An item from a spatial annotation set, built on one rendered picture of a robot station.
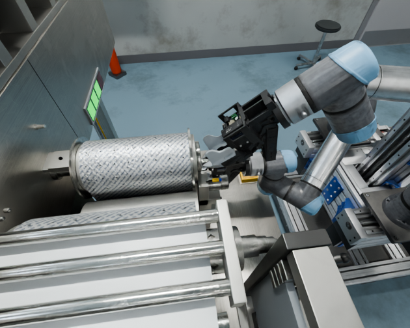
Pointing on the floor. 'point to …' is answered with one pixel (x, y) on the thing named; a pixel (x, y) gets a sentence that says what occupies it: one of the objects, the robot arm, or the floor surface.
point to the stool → (327, 27)
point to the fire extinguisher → (116, 67)
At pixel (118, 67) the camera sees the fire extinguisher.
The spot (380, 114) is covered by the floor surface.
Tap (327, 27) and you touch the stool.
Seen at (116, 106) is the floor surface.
